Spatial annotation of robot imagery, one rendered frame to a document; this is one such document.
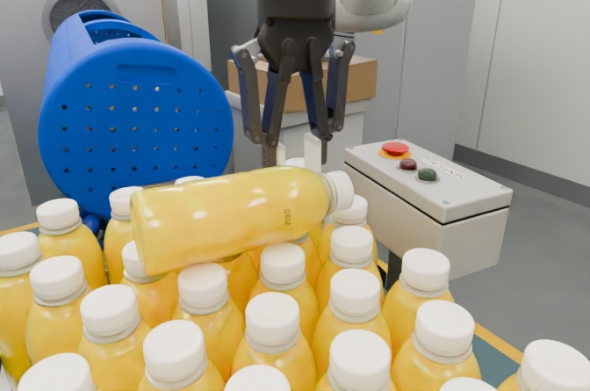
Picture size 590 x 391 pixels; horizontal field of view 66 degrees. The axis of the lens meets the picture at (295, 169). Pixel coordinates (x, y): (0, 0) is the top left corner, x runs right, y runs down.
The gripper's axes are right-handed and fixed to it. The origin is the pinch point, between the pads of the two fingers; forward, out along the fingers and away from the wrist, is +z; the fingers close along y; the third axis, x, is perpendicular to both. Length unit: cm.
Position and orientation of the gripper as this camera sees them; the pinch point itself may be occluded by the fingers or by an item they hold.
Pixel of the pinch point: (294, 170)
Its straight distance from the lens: 51.5
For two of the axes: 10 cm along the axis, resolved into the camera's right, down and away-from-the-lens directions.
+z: 0.0, 9.2, 3.8
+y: -9.0, 1.7, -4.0
